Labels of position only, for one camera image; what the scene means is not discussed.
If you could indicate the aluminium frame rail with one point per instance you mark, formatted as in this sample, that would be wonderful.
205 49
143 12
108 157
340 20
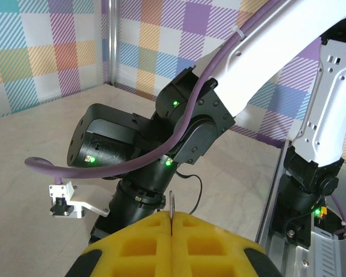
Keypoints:
269 213

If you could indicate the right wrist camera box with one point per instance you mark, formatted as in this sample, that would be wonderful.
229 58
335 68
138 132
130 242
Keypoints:
60 191

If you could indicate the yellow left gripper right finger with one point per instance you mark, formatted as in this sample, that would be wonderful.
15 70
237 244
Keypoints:
213 251

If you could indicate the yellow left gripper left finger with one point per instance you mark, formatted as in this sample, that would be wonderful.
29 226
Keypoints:
138 251

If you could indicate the aluminium frame post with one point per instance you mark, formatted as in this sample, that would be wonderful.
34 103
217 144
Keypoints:
114 43

